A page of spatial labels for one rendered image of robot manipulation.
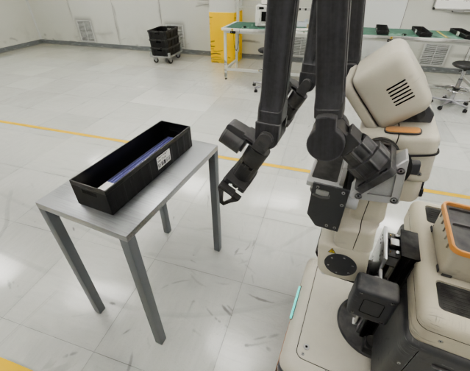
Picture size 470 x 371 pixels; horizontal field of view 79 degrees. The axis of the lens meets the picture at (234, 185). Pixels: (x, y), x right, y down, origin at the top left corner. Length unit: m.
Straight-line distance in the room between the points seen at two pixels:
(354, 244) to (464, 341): 0.34
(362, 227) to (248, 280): 1.04
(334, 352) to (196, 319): 0.73
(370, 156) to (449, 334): 0.54
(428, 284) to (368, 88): 0.58
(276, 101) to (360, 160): 0.21
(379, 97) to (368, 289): 0.57
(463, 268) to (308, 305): 0.69
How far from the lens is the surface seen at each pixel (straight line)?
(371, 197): 0.70
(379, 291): 1.01
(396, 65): 0.73
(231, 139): 0.71
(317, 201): 0.87
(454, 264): 1.03
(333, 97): 0.61
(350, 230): 0.95
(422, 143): 0.76
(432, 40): 5.06
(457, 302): 1.02
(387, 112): 0.76
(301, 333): 1.41
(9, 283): 2.29
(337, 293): 1.55
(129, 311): 1.84
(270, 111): 0.64
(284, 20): 0.60
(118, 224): 1.11
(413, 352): 1.09
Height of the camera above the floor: 1.52
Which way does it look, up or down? 37 degrees down
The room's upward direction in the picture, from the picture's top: straight up
